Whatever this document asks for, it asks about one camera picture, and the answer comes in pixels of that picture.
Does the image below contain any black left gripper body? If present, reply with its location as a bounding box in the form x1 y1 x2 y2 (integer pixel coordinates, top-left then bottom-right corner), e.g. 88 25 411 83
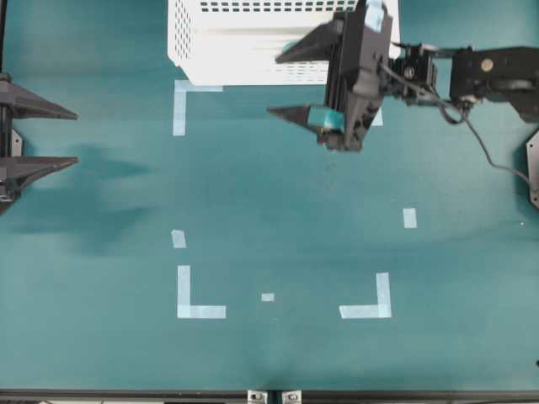
0 73 24 215

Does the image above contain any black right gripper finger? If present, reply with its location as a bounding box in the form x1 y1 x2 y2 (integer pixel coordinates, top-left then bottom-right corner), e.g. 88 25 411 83
275 20 344 64
266 105 322 134

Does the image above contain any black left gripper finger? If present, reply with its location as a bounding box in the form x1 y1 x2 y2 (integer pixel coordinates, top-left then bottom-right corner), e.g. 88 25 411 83
1 157 78 189
1 82 78 120

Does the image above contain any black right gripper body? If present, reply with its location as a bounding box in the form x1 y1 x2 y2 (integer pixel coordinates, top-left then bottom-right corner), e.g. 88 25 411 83
318 1 392 152

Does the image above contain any light blue tape roll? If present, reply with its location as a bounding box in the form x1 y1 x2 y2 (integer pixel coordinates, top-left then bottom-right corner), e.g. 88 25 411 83
307 105 345 132

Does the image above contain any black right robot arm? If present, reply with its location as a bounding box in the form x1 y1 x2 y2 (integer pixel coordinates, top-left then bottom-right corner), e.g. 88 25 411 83
268 1 538 152

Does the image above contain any top right tape corner marker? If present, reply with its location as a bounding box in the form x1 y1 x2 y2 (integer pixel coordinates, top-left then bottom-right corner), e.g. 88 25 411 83
371 108 383 126

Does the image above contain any tape corner marker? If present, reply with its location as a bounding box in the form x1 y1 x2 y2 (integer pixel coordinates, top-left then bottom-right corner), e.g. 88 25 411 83
339 273 392 320
371 108 383 126
173 80 223 137
177 265 227 320

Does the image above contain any white plastic perforated basket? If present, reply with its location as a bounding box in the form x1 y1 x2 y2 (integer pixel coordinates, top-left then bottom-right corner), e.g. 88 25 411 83
167 0 402 87

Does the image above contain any top left tape corner marker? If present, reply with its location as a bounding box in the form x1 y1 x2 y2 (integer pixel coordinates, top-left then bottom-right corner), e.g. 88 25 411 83
173 80 223 137

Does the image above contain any small right tape strip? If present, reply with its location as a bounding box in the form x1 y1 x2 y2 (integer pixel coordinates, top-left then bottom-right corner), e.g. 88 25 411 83
403 207 418 229

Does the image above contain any small tape strip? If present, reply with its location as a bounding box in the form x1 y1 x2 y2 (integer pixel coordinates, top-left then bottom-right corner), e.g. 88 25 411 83
403 207 418 229
171 229 187 249

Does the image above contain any small left tape strip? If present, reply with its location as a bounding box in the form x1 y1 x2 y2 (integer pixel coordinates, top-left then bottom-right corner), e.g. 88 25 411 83
171 229 187 249

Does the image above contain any bottom right tape corner marker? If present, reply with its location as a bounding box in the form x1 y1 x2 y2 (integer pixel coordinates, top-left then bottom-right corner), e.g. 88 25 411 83
339 273 392 320

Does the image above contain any bottom left tape corner marker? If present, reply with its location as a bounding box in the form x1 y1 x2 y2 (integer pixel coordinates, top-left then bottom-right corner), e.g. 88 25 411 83
177 265 227 320

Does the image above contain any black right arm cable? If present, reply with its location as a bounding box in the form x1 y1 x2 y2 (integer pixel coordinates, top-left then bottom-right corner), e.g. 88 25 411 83
378 62 532 186

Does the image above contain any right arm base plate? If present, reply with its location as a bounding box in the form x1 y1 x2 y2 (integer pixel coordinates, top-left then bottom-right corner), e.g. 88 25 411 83
526 130 539 209

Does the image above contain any right metal table bracket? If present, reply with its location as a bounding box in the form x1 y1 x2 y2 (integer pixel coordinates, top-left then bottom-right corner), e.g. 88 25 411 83
281 391 302 404

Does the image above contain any metal table bracket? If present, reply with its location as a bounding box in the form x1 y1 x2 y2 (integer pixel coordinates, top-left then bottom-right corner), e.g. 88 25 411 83
247 390 269 404
281 391 302 404

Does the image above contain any left metal table bracket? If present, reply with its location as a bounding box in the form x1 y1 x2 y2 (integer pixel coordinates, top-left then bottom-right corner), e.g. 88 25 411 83
247 390 269 404

